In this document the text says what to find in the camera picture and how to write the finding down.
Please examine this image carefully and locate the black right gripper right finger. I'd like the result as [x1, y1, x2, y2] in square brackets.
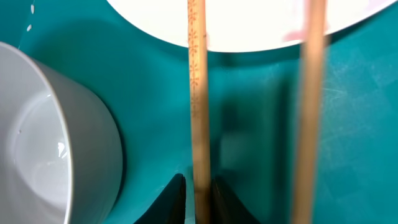
[211, 176, 260, 224]

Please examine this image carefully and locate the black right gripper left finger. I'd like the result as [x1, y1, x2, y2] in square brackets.
[134, 174, 186, 224]

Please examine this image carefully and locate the grey bowl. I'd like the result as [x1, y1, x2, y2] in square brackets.
[1, 43, 123, 223]

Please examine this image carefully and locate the wooden chopstick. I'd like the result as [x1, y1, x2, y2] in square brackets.
[188, 0, 211, 224]
[292, 0, 327, 224]

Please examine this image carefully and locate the teal serving tray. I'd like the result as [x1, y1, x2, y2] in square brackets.
[1, 0, 397, 223]

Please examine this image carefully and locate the pink plate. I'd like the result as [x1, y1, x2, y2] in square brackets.
[108, 0, 396, 52]

